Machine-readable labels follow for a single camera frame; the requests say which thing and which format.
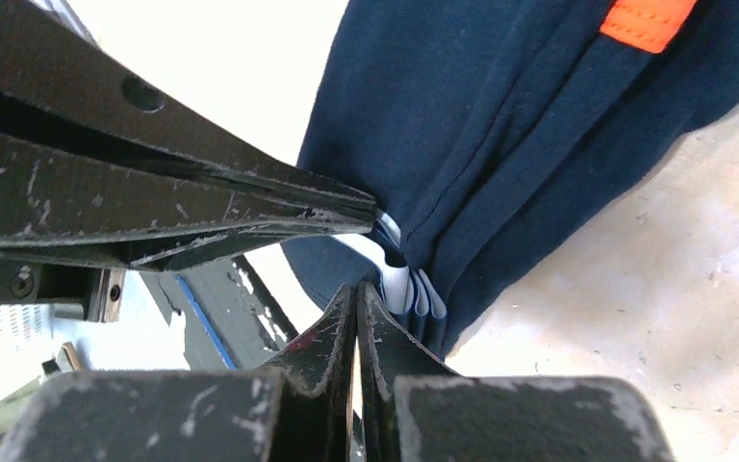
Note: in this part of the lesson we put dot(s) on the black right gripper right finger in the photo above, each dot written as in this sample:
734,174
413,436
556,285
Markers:
415,408

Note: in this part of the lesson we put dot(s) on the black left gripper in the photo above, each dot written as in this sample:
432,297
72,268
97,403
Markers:
59,208

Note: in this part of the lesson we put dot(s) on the navy orange underwear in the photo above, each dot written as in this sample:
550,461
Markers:
490,131

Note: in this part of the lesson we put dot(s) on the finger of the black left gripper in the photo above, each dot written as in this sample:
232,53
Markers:
59,91

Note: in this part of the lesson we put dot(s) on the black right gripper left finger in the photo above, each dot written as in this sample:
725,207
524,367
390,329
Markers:
294,407

